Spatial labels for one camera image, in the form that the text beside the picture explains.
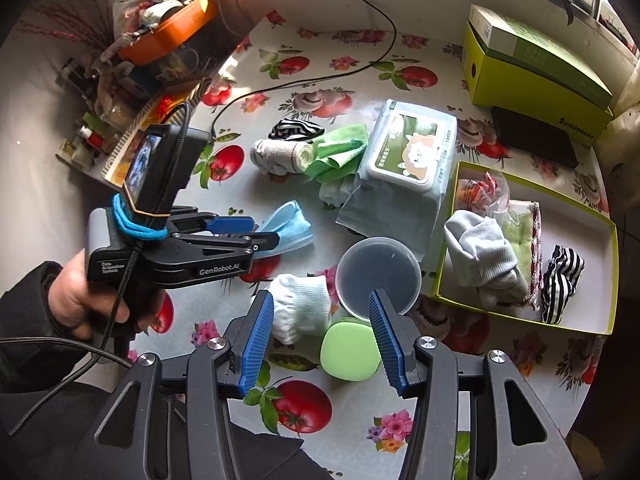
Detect black smartphone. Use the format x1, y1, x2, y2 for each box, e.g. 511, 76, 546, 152
491, 106, 578, 169

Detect blue face mask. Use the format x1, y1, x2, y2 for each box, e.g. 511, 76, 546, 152
254, 200, 314, 260

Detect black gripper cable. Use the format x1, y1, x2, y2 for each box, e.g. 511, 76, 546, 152
0, 102, 192, 436

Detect floral tablecloth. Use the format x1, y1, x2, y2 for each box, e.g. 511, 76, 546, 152
131, 13, 608, 479

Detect green rounded square sponge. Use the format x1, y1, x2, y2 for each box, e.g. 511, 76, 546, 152
320, 318, 381, 382

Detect white bandage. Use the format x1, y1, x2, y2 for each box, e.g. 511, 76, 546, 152
250, 139, 316, 176

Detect green cloth with beaded trim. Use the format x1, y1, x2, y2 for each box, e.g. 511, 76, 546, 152
501, 200, 542, 310

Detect white ribbed sock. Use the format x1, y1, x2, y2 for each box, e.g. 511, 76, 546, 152
268, 274, 332, 344

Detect grey white sock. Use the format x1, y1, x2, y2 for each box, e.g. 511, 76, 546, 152
444, 209, 529, 308

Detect black power cable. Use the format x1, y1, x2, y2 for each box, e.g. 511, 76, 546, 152
209, 0, 398, 139

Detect yellow-green shoe box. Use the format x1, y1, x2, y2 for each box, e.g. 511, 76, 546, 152
462, 26, 613, 148

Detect green microfibre cloth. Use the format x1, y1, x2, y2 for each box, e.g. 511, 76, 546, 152
304, 124, 369, 183

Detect black white striped sock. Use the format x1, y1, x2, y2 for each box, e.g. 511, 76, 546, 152
268, 118, 326, 142
540, 245, 585, 325

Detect orange plastic basin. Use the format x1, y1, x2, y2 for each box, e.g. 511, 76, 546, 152
117, 0, 218, 66

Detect green white carton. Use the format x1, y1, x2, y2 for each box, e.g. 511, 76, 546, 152
469, 4, 613, 110

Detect white towel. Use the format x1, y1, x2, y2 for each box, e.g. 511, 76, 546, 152
319, 174, 355, 208

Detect plastic bag with red items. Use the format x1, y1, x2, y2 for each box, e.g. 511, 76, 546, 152
454, 171, 510, 218

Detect clear round plastic container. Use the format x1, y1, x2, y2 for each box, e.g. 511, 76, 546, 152
335, 237, 422, 321

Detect red twig branches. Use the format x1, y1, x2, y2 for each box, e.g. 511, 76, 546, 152
16, 2, 113, 50

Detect person's left hand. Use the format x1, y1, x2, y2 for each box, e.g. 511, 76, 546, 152
48, 249, 117, 340

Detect wet wipes pack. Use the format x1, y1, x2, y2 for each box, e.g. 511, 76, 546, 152
362, 100, 457, 192

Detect blue strap band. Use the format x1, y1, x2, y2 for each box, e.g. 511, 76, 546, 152
112, 194, 168, 242

